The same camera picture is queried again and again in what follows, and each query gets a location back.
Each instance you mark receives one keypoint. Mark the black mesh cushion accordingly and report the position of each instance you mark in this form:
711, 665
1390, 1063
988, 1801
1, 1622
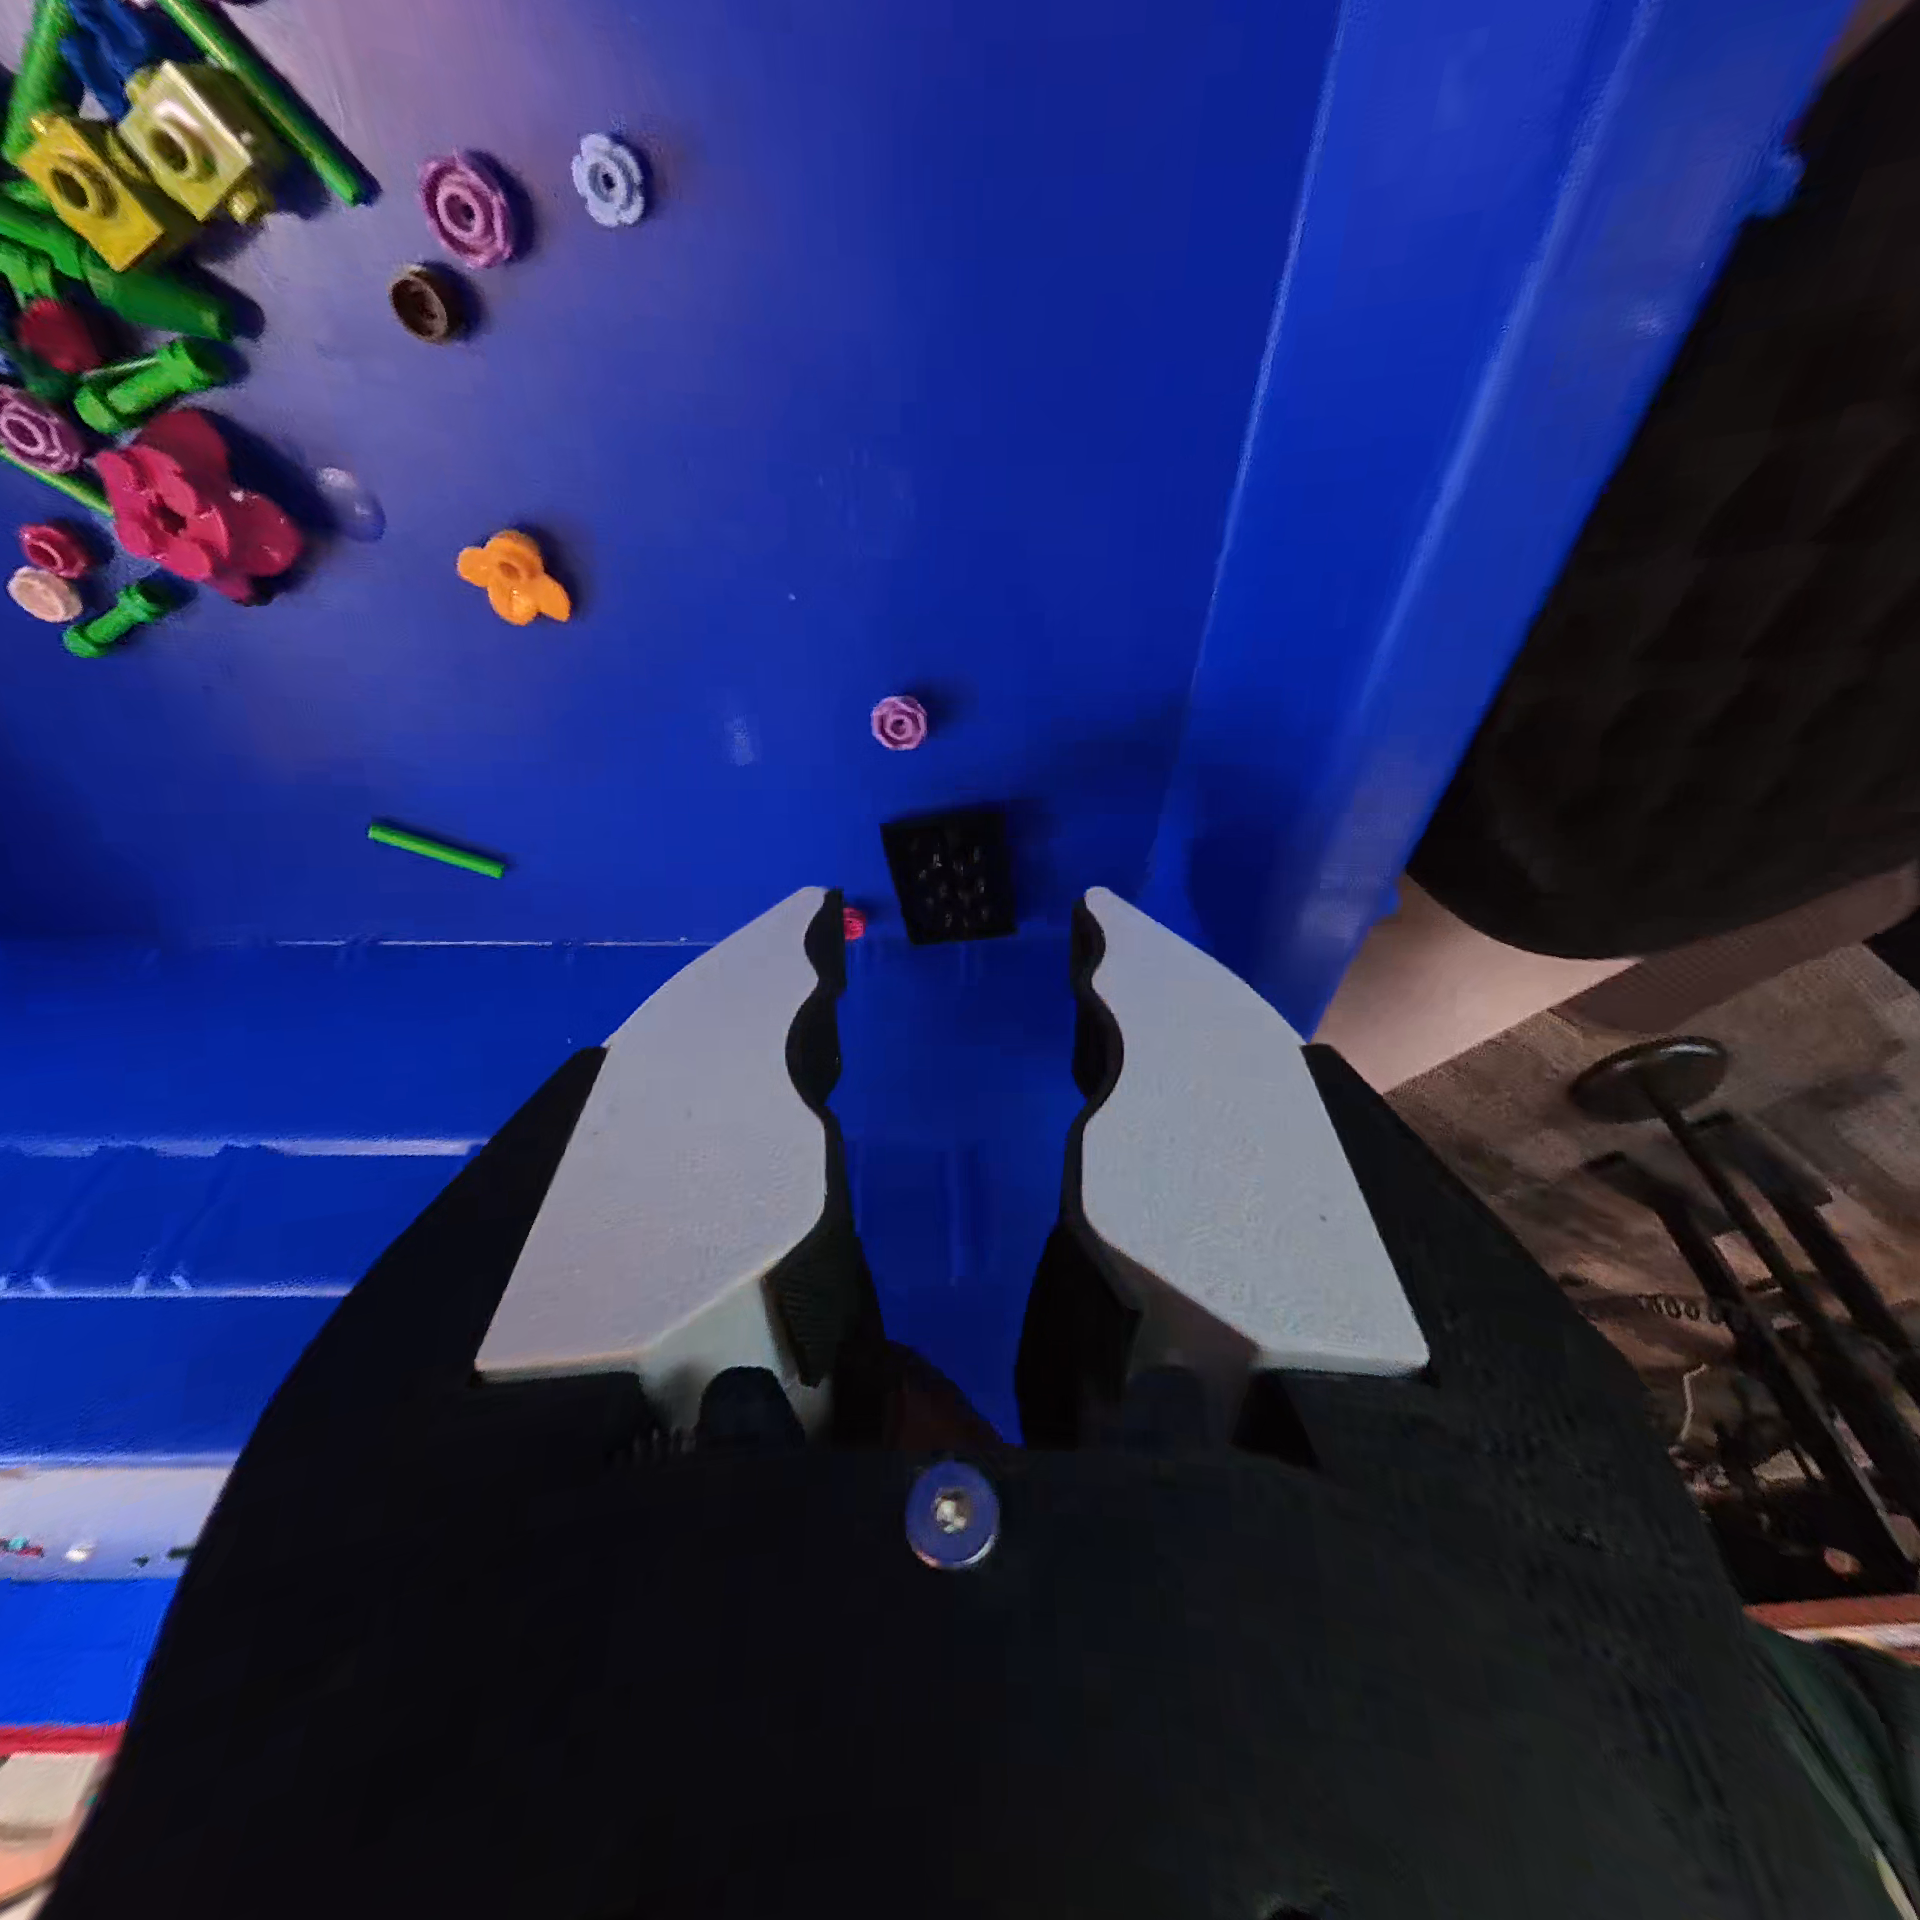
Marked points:
1710, 601

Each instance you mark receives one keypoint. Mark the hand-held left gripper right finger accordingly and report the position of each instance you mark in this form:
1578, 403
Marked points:
1231, 1201

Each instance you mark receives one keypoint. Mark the black chair base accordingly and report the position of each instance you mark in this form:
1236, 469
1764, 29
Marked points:
1771, 1289

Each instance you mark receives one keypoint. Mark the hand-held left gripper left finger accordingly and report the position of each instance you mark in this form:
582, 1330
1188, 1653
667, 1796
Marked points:
661, 1201

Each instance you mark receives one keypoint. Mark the pile of small toy bricks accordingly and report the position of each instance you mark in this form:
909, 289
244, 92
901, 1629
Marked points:
181, 512

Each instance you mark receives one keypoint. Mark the blue plastic bin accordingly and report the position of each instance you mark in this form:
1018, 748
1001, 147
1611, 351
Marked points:
902, 302

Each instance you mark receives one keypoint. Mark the black toy brick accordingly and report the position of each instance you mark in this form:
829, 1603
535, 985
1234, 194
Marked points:
953, 875

